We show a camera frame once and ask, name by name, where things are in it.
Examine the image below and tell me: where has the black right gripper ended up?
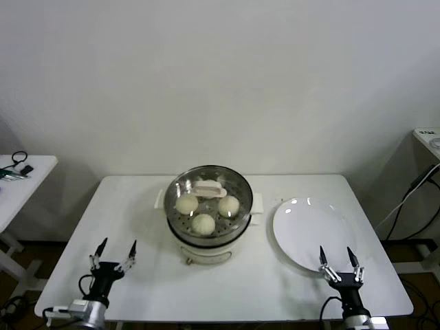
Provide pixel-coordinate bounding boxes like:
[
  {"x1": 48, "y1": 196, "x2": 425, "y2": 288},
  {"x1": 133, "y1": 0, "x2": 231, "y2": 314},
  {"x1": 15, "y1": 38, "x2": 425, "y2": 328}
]
[{"x1": 319, "y1": 245, "x2": 364, "y2": 311}]

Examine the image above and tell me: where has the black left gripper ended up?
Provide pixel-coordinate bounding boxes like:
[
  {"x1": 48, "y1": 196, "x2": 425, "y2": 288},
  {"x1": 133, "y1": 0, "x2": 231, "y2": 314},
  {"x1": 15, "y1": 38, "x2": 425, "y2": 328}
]
[{"x1": 89, "y1": 237, "x2": 138, "y2": 300}]

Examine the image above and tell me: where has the glass lid with cream handle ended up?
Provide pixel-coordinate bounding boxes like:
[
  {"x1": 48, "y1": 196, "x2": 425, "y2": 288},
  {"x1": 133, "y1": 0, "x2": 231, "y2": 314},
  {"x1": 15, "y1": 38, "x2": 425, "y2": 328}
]
[{"x1": 163, "y1": 165, "x2": 254, "y2": 238}]

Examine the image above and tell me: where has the steel steamer basket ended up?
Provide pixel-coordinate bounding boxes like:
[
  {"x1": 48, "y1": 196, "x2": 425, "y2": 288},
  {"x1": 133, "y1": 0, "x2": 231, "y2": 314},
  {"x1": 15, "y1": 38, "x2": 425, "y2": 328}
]
[{"x1": 154, "y1": 165, "x2": 265, "y2": 241}]

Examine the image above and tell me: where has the white round plate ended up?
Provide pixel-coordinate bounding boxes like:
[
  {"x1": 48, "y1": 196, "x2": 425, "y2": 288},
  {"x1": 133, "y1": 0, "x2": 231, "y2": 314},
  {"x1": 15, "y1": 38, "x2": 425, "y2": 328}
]
[{"x1": 273, "y1": 197, "x2": 358, "y2": 274}]

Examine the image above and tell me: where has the white electric pot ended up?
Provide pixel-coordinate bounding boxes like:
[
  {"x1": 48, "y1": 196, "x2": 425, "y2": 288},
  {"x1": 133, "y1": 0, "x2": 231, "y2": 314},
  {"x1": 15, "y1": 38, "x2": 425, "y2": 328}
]
[{"x1": 168, "y1": 212, "x2": 259, "y2": 266}]

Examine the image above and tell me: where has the white side table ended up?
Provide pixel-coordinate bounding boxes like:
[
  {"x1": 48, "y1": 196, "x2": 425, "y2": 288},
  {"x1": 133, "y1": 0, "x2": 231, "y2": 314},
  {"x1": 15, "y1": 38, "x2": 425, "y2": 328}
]
[{"x1": 0, "y1": 153, "x2": 58, "y2": 296}]

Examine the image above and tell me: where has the white shelf table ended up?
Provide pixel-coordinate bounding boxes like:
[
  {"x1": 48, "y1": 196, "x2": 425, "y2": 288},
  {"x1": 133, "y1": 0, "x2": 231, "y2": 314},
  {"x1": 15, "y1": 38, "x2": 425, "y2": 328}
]
[{"x1": 410, "y1": 126, "x2": 440, "y2": 221}]

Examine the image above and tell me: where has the black left camera cable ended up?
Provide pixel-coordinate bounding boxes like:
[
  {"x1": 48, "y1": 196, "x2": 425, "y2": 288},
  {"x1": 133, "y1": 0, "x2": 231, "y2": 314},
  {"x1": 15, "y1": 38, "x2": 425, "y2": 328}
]
[{"x1": 78, "y1": 274, "x2": 96, "y2": 300}]

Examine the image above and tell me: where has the black camera cable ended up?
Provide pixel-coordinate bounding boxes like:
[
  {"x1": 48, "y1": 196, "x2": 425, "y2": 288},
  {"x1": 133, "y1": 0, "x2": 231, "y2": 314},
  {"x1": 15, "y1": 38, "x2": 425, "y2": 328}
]
[
  {"x1": 319, "y1": 296, "x2": 344, "y2": 330},
  {"x1": 78, "y1": 274, "x2": 96, "y2": 300}
]

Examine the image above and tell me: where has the black right camera cable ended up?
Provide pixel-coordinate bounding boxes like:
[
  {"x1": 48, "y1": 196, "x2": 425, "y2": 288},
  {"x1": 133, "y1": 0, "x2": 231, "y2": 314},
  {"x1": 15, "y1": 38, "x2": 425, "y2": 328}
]
[{"x1": 319, "y1": 296, "x2": 344, "y2": 330}]

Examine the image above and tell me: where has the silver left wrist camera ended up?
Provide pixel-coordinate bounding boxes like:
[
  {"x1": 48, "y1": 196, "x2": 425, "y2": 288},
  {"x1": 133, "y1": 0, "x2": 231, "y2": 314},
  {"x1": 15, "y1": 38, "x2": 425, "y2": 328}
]
[{"x1": 43, "y1": 298, "x2": 89, "y2": 326}]

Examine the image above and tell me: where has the black power cable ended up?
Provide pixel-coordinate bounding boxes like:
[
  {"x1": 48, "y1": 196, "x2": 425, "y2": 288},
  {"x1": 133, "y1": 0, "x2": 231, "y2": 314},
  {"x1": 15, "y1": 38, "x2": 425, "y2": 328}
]
[{"x1": 386, "y1": 185, "x2": 440, "y2": 241}]

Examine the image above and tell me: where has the white power cable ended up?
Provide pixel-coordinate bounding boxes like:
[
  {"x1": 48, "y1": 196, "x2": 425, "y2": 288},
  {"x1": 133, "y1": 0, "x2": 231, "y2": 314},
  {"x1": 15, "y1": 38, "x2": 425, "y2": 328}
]
[{"x1": 374, "y1": 170, "x2": 440, "y2": 231}]

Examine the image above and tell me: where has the black floor cable bundle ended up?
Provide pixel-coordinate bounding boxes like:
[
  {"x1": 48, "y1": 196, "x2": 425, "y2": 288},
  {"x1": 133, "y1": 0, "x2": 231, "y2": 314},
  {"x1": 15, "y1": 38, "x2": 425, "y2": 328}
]
[{"x1": 0, "y1": 294, "x2": 32, "y2": 317}]

